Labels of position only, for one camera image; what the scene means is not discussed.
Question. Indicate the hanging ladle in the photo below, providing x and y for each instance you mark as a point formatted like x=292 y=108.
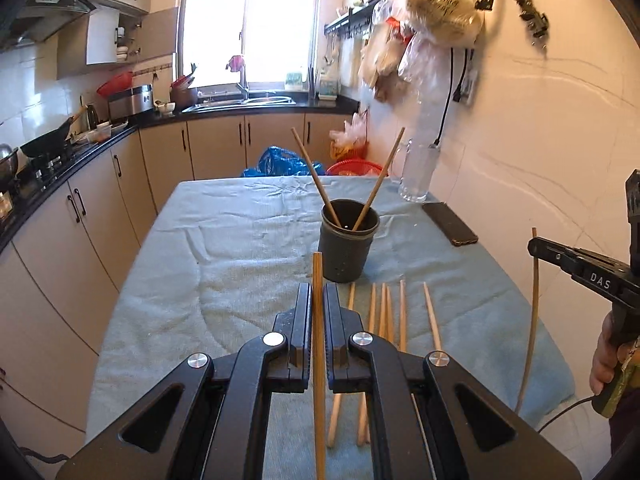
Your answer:
x=330 y=52

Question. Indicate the red plastic basket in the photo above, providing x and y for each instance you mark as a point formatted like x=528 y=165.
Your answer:
x=352 y=167

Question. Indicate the white detergent bottle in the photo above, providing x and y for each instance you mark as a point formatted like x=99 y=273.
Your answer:
x=329 y=85

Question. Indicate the clear glass mug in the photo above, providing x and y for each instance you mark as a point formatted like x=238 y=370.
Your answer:
x=417 y=180

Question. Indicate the large clear plastic bag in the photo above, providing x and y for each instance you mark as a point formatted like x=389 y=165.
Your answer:
x=440 y=10

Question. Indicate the open wall cabinet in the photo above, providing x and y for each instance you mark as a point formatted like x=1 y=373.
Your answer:
x=105 y=40

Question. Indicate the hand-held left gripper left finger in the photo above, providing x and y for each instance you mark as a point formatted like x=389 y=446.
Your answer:
x=302 y=330

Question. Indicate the light wooden chopstick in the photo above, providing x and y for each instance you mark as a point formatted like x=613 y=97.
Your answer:
x=318 y=310

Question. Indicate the bunch of wooden chopsticks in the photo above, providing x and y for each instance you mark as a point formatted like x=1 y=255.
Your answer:
x=402 y=315

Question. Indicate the steel pot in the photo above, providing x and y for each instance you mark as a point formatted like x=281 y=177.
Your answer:
x=7 y=162

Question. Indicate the light blue towel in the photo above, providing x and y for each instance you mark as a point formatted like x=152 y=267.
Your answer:
x=225 y=260

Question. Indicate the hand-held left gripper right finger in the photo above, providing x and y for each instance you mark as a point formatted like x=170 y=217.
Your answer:
x=334 y=330

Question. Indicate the dark utensil holder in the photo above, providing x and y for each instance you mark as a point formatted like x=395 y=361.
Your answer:
x=312 y=82

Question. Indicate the pink cloth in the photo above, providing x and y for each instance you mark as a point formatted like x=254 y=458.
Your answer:
x=235 y=62

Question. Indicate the cluster of hanging plastic bags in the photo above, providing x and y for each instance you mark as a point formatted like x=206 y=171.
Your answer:
x=387 y=60

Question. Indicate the black countertop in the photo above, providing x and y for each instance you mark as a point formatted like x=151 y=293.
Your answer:
x=165 y=121

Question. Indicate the gas stove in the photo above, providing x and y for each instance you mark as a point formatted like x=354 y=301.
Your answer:
x=45 y=165

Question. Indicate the dark grey chopstick cup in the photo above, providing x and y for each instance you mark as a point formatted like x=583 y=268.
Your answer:
x=345 y=255

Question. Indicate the steel kettle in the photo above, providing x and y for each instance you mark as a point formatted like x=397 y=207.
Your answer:
x=91 y=117

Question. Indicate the white cutting board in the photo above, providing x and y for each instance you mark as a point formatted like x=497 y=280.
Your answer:
x=351 y=67

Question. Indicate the range hood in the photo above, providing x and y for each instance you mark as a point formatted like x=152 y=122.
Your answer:
x=45 y=15

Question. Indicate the black wall rack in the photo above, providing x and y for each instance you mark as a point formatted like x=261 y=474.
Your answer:
x=352 y=17

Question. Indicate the plastic food container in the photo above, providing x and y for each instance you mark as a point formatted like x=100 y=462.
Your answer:
x=97 y=133

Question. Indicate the person's right hand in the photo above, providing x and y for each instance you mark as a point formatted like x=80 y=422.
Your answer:
x=602 y=360

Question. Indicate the steel sink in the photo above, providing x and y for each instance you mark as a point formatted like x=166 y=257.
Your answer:
x=240 y=103

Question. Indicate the white mortar bowl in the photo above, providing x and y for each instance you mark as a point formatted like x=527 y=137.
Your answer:
x=166 y=108

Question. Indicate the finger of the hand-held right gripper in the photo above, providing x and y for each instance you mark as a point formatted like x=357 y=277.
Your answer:
x=590 y=275

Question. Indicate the stacked white bowls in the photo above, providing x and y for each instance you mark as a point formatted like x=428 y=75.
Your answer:
x=122 y=54

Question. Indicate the black wok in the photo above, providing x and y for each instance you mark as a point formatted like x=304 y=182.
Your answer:
x=47 y=140

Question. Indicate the kitchen window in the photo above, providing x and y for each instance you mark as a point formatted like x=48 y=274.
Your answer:
x=250 y=25

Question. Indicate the orange trash bin with bag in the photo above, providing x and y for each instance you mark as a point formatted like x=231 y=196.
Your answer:
x=350 y=140

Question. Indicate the thin bent bamboo chopstick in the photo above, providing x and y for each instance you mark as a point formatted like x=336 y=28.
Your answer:
x=534 y=300

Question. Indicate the beige lower cabinets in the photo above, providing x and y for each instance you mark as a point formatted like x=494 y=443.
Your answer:
x=75 y=240

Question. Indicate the blue plastic bag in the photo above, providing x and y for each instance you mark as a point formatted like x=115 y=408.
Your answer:
x=280 y=162

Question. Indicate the brown pot with utensils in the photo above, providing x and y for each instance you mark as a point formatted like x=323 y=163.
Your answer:
x=183 y=95

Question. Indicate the stainless steel cooker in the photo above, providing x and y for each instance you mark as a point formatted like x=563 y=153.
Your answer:
x=131 y=102

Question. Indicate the red colander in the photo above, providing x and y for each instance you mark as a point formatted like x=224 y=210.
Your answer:
x=115 y=85

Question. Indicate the dark brown wooden chopstick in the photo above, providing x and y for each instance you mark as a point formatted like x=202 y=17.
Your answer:
x=315 y=175
x=381 y=176

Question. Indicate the white badge card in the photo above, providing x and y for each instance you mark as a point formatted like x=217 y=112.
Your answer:
x=469 y=87

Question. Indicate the steel faucet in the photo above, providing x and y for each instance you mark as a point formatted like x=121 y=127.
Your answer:
x=243 y=82

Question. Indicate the black smartphone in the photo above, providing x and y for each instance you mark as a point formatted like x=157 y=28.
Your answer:
x=450 y=224

